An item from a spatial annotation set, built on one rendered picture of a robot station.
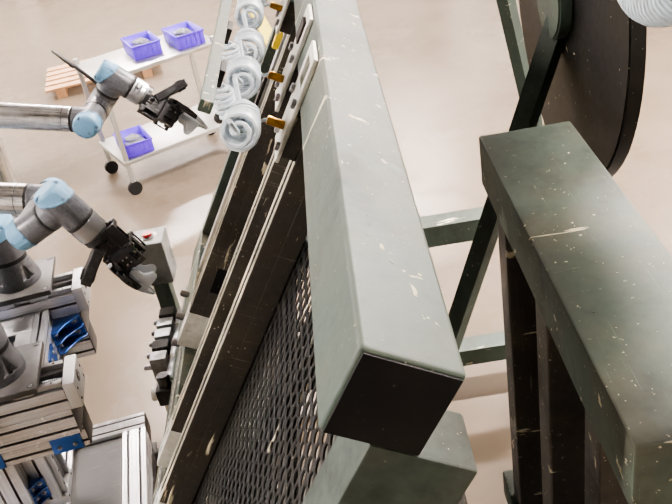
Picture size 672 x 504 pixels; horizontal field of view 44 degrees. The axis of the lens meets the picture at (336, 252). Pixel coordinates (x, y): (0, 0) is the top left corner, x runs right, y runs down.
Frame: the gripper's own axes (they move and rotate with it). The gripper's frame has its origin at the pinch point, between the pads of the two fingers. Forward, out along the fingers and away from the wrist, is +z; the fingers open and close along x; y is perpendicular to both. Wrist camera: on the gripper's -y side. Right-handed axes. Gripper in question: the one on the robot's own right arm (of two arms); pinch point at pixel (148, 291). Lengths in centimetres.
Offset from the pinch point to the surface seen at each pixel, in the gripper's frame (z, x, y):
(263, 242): -15, -45, 41
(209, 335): 8.3, -20.1, 10.3
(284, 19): -23, 25, 65
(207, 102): -46, -60, 53
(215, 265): 20.1, 28.9, 7.0
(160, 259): 38, 94, -27
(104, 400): 92, 132, -109
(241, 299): -8, -44, 30
